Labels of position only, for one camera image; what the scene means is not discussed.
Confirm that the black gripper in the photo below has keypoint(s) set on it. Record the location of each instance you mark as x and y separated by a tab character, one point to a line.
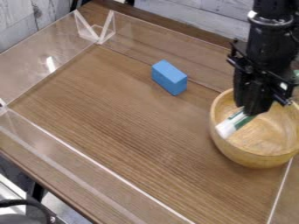
259	84

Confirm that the green and white marker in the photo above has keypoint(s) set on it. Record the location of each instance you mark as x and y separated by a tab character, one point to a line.
227	127

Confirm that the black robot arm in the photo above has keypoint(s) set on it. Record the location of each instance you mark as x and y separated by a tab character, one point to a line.
273	41

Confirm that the brown wooden bowl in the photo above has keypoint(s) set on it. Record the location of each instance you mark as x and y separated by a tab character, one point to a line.
268	141

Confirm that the blue rectangular block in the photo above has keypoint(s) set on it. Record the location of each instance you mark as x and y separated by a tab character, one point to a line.
170	77

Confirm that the black metal base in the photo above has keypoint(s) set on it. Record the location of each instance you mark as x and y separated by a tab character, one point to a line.
30	217

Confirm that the clear acrylic tray wall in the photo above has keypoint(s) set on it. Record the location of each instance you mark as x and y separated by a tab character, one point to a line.
121	149

